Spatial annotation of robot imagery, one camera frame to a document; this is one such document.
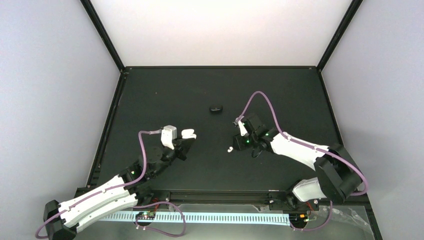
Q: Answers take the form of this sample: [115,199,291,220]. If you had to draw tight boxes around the white earbud charging case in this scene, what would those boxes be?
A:
[181,128,197,139]

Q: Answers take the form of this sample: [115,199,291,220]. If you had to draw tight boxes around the black earbud charging case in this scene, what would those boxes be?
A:
[209,104,223,114]

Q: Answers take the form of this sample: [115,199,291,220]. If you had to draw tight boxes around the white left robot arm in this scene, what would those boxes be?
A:
[35,137,196,240]

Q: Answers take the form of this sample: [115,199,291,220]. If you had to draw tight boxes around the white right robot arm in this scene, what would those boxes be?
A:
[232,113,365,210]

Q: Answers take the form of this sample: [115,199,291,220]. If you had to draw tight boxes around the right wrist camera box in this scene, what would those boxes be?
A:
[234,115,248,137]

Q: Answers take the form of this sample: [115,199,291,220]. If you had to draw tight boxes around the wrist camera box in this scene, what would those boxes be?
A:
[160,125,177,150]
[234,115,248,137]

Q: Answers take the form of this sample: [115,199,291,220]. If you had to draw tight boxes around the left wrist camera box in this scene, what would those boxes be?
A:
[160,125,177,150]

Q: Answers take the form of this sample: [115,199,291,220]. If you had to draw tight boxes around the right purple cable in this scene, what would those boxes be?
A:
[235,91,369,232]

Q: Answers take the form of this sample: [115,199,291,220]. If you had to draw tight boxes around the purple cable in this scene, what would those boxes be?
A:
[235,91,369,232]
[34,129,163,240]

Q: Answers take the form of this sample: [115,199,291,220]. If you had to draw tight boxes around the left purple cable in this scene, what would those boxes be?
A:
[34,129,163,240]

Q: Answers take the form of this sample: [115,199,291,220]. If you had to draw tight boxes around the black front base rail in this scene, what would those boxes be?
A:
[140,189,299,205]

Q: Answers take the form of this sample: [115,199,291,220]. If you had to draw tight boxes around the light blue cable duct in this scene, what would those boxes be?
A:
[101,211,291,226]

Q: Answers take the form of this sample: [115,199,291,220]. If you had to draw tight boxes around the black frame post left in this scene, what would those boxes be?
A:
[80,0,125,72]

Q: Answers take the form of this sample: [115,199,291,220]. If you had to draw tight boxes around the black frame post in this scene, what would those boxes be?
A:
[80,0,125,72]
[316,0,363,73]

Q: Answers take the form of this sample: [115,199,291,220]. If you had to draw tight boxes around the black frame post right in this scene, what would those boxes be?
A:
[316,0,363,73]

